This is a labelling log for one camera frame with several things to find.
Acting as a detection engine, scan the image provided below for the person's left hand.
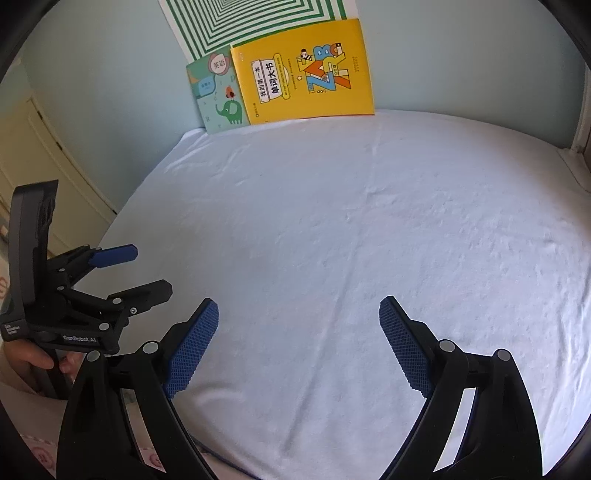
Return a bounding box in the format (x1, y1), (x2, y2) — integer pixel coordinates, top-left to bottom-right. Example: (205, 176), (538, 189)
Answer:
(1, 339), (84, 390)

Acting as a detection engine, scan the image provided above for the green striped poster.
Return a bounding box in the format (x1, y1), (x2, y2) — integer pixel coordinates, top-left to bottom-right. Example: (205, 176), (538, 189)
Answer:
(159, 0), (359, 63)

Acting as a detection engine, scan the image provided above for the cream door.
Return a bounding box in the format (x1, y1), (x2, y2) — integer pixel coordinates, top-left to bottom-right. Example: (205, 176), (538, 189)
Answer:
(1, 100), (116, 255)

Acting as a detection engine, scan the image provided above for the yellow English word book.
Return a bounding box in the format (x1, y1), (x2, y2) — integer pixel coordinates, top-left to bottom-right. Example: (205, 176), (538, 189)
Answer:
(230, 19), (375, 125)

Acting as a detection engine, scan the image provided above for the green elephant book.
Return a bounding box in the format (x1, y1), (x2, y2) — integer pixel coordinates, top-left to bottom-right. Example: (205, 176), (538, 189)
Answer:
(186, 46), (249, 135)

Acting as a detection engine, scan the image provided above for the pink pajama clothing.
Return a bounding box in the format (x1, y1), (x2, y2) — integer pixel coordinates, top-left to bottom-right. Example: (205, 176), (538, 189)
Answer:
(1, 357), (165, 474)

